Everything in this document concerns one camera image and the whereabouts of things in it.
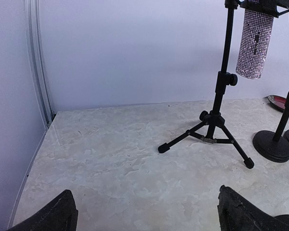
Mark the red floral plate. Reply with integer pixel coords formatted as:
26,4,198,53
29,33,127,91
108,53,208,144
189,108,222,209
266,95,287,112

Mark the black tripod microphone stand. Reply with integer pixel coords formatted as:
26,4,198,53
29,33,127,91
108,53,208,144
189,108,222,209
158,0,289,169

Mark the black tall round-base stand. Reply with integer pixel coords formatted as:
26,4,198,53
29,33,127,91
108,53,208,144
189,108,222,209
252,92,289,163

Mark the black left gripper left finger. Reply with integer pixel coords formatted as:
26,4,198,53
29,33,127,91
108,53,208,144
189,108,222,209
9,190,78,231

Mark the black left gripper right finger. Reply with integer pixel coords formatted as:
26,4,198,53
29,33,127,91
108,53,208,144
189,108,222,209
217,185,289,231

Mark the left aluminium corner post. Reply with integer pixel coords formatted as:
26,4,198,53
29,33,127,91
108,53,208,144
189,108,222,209
24,0,55,129

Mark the rhinestone silver-head microphone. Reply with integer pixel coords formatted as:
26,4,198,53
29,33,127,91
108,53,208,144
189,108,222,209
236,0,274,79

